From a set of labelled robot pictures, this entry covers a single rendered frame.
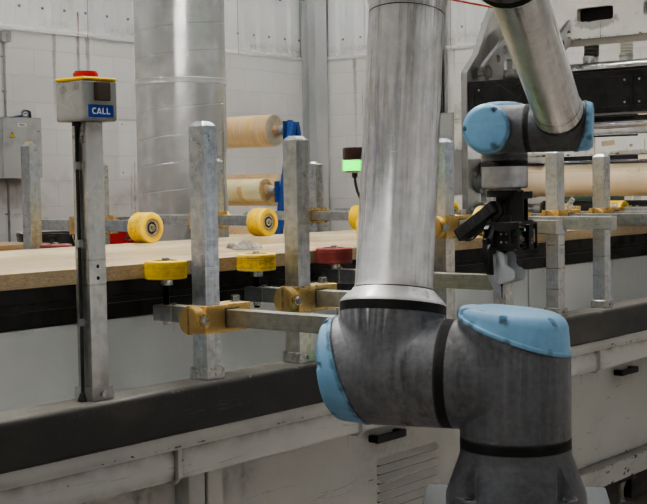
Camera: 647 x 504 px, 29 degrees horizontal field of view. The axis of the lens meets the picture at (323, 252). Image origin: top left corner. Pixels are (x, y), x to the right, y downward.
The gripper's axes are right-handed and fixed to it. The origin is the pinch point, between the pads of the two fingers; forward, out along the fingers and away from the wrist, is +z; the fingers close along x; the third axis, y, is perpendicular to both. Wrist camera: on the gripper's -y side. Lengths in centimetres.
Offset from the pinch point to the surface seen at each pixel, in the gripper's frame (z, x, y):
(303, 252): -8.9, -29.2, -25.2
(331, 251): -7.6, -3.5, -39.5
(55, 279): -6, -73, -45
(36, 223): -14, -9, -134
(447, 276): -2.9, -1.5, -10.8
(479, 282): -1.9, -1.5, -3.2
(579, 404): 45, 127, -51
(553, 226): -12.1, 23.5, -0.6
